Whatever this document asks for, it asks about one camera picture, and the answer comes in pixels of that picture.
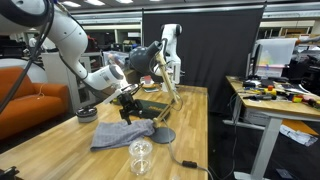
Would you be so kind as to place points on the red pink cup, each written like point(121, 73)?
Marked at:
point(147, 80)

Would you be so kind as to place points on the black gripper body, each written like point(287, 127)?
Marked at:
point(129, 103)

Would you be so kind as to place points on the clear storage bin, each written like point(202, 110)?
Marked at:
point(113, 58)

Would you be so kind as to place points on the idle white robot arm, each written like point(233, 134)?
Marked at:
point(171, 50)

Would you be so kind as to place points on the white pot with black lid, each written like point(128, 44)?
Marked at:
point(86, 115)

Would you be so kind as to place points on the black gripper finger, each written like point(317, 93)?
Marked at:
point(126, 118)
point(138, 112)

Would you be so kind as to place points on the grey terry towel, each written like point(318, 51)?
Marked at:
point(116, 135)

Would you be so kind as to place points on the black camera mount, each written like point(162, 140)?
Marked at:
point(8, 174)

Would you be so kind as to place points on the clear plastic jar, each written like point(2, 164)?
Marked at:
point(140, 158)

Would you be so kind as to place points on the yellow red button box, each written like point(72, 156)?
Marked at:
point(270, 90)

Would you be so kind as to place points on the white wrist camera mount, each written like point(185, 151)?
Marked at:
point(113, 96)

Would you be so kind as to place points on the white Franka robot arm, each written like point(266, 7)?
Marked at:
point(66, 36)

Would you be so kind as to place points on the white crumpled paper sheet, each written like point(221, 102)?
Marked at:
point(300, 135)

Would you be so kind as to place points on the black fabric partition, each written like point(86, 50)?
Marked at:
point(216, 50)

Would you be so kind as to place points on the orange sofa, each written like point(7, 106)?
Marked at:
point(30, 100)

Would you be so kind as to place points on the dark green zip case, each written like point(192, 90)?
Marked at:
point(153, 108)

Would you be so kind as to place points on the stack of coloured pads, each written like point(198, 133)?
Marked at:
point(151, 89)

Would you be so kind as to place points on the white cabinet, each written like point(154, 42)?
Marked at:
point(53, 76)

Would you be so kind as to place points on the wooden side desk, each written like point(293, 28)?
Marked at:
point(276, 105)

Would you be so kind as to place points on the computer monitor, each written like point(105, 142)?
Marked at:
point(276, 56)

